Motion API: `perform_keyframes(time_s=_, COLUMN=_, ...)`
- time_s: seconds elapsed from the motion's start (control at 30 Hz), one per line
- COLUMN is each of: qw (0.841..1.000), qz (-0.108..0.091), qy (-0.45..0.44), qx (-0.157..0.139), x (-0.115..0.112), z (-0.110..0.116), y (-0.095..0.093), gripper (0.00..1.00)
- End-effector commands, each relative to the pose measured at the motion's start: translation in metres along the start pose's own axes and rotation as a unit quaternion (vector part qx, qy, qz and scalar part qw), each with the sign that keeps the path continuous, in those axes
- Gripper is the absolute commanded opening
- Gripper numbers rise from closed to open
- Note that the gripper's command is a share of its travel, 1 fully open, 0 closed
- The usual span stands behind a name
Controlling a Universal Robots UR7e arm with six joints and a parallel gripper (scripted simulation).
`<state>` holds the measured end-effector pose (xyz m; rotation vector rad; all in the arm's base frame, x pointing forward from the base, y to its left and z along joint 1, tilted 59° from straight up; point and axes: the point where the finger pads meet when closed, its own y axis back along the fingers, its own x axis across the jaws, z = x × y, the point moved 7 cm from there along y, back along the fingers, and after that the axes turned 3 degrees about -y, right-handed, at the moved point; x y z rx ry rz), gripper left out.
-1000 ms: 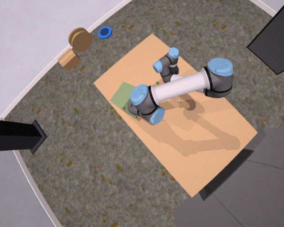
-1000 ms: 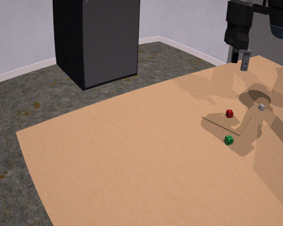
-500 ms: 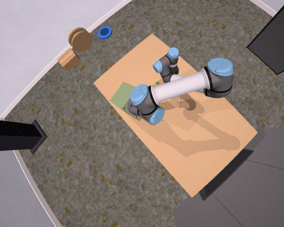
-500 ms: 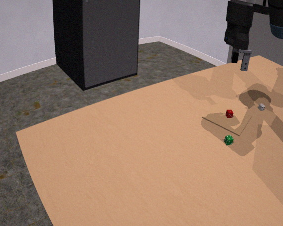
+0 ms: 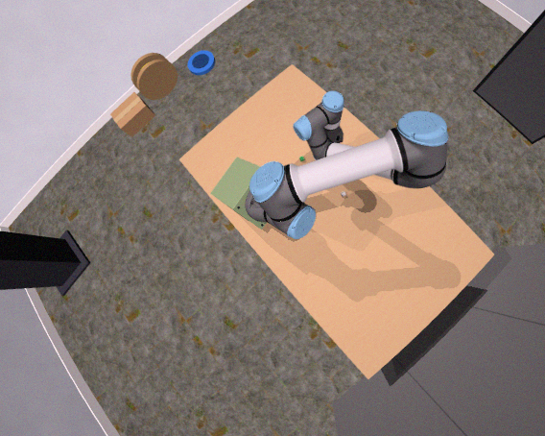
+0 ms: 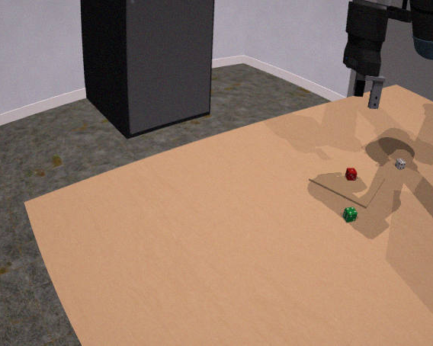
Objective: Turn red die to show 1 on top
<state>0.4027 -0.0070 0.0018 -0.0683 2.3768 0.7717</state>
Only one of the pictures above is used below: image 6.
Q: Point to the white die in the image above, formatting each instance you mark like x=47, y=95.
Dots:
x=400, y=164

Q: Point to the green die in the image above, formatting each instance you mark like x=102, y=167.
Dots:
x=350, y=214

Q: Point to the tan flat mat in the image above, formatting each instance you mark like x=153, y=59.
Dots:
x=331, y=176

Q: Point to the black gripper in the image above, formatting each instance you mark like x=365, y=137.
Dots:
x=367, y=21

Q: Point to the red die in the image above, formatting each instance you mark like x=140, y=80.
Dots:
x=351, y=174

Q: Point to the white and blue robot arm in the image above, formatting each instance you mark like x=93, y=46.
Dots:
x=422, y=27

